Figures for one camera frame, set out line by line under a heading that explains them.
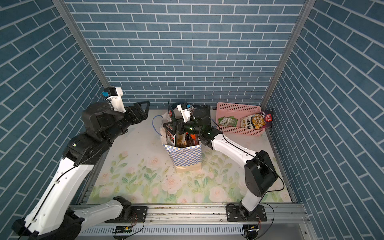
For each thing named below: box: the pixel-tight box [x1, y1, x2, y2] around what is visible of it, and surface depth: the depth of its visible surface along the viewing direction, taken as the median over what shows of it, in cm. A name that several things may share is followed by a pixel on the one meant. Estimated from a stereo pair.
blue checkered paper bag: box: [160, 112, 203, 173], surface depth 76 cm
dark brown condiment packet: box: [240, 109, 274, 130], surface depth 107 cm
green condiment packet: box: [218, 116, 238, 127], surface depth 114 cm
